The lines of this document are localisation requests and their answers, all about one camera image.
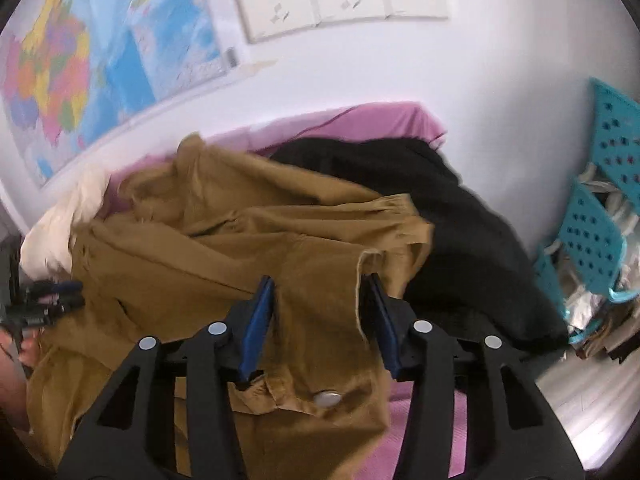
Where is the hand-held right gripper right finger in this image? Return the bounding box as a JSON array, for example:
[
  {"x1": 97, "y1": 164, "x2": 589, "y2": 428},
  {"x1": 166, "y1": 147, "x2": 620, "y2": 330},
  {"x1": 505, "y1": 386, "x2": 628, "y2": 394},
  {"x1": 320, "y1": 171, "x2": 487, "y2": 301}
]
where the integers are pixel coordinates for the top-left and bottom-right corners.
[{"x1": 367, "y1": 274, "x2": 586, "y2": 480}]

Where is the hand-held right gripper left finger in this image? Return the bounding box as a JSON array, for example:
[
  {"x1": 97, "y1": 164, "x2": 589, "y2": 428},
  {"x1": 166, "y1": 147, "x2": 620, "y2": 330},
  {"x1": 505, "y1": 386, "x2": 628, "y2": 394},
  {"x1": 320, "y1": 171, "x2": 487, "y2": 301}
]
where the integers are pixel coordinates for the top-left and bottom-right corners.
[{"x1": 56, "y1": 275, "x2": 276, "y2": 480}]

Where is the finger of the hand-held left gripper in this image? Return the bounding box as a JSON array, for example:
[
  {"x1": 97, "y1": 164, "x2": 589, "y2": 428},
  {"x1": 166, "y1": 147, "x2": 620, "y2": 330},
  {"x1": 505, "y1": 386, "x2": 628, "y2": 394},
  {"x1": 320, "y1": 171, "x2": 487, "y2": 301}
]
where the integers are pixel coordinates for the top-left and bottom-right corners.
[
  {"x1": 26, "y1": 280, "x2": 85, "y2": 303},
  {"x1": 27, "y1": 297, "x2": 87, "y2": 330}
]

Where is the brown jacket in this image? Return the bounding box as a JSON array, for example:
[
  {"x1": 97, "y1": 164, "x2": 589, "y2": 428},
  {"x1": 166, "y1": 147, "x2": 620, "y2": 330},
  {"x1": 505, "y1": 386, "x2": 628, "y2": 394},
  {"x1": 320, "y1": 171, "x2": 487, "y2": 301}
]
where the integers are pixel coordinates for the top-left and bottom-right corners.
[{"x1": 25, "y1": 132, "x2": 436, "y2": 480}]

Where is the pile of beige clothes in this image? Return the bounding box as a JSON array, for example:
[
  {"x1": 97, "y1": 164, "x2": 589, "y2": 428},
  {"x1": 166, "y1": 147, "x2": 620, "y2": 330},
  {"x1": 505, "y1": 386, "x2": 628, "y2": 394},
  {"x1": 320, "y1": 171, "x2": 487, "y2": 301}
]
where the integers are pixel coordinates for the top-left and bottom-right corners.
[{"x1": 572, "y1": 290, "x2": 640, "y2": 363}]

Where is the person's left hand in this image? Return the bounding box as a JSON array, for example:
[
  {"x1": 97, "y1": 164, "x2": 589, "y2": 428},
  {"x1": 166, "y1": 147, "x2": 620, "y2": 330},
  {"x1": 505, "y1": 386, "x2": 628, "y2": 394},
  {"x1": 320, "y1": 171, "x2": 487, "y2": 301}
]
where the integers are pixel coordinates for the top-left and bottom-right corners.
[{"x1": 0, "y1": 332, "x2": 40, "y2": 433}]

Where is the cream cloth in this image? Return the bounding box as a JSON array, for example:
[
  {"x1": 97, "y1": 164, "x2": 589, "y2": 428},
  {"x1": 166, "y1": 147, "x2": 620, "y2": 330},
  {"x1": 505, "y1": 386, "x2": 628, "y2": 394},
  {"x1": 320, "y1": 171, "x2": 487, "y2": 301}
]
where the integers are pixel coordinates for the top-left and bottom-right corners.
[{"x1": 20, "y1": 167, "x2": 108, "y2": 281}]

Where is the black garment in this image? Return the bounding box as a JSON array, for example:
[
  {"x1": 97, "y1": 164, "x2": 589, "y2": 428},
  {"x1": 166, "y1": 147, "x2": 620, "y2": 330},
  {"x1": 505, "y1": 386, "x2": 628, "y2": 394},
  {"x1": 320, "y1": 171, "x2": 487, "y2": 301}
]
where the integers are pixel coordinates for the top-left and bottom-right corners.
[{"x1": 270, "y1": 137, "x2": 571, "y2": 355}]

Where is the pink daisy print blanket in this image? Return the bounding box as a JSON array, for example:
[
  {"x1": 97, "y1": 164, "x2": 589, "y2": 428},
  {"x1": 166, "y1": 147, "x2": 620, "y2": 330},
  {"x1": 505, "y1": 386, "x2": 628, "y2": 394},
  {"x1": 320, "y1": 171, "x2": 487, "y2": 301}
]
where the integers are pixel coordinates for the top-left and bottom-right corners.
[{"x1": 95, "y1": 101, "x2": 468, "y2": 480}]

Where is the teal plastic basket rack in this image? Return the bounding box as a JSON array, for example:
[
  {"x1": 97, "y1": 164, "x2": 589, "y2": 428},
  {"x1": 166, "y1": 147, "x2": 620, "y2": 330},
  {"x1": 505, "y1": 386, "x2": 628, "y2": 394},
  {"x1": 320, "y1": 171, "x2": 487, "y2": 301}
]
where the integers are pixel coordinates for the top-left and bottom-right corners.
[{"x1": 532, "y1": 77, "x2": 640, "y2": 346}]

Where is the white plastic bag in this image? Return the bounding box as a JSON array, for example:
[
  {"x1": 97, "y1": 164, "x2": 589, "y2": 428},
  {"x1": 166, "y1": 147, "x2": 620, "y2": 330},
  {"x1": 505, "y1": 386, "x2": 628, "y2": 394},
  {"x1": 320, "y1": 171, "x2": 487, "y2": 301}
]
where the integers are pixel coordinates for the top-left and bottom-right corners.
[{"x1": 575, "y1": 162, "x2": 640, "y2": 311}]

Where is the colourful wall map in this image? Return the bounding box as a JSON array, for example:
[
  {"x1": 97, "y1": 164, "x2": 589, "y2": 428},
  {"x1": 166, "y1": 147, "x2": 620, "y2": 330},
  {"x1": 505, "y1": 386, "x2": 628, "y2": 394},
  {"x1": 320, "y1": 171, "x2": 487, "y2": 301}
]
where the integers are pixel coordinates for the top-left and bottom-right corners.
[{"x1": 0, "y1": 0, "x2": 238, "y2": 190}]

